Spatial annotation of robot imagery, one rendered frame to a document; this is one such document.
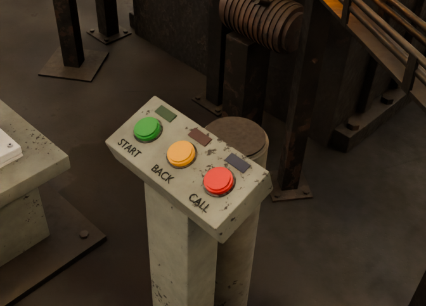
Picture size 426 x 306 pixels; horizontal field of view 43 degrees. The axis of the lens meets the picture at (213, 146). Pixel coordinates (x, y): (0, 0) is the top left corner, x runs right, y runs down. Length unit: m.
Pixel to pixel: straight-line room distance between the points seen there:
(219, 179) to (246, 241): 0.36
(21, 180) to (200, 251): 0.49
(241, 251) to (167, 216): 0.29
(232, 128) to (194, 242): 0.22
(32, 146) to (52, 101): 0.65
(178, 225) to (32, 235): 0.67
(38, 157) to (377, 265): 0.87
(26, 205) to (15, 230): 0.07
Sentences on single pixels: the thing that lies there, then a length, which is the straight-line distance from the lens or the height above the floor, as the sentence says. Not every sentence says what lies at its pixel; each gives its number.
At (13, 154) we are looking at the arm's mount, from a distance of 1.26.
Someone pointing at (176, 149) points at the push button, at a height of 0.61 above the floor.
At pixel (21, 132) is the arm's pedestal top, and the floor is 0.30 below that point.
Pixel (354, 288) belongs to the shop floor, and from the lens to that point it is 1.41.
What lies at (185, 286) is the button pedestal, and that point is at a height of 0.36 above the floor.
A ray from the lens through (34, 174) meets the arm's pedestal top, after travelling 1.22.
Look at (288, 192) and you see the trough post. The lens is 1.57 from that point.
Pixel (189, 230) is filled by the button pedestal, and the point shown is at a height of 0.50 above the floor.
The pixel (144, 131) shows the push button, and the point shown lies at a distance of 0.81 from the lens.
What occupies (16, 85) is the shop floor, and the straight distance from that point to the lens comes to 2.04.
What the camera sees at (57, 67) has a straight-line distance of 2.09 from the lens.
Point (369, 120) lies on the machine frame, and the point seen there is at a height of 0.07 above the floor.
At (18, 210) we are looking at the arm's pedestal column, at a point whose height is 0.16.
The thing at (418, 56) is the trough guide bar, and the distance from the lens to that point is 0.82.
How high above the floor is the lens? 1.12
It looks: 41 degrees down
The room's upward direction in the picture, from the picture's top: 3 degrees clockwise
